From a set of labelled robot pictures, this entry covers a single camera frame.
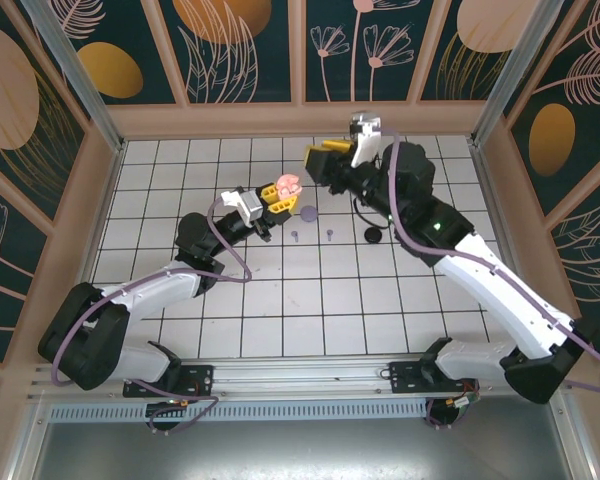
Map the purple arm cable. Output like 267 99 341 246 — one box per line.
49 197 254 436
377 127 600 396

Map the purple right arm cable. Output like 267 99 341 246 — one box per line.
377 127 600 396

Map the pink earbud charging case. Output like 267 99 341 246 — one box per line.
274 173 303 199

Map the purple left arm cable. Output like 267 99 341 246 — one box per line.
49 197 254 436

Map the aluminium corner post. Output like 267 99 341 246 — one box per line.
471 0 562 147
19 0 127 154

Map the grey metal sheet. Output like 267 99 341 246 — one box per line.
29 422 594 480

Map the grey slotted cable duct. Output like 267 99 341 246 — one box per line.
47 398 434 425

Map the thin black cable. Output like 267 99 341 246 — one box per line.
352 192 390 234

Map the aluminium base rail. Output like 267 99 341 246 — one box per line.
27 355 569 401

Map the aluminium table edge rail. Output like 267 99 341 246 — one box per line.
467 137 514 281

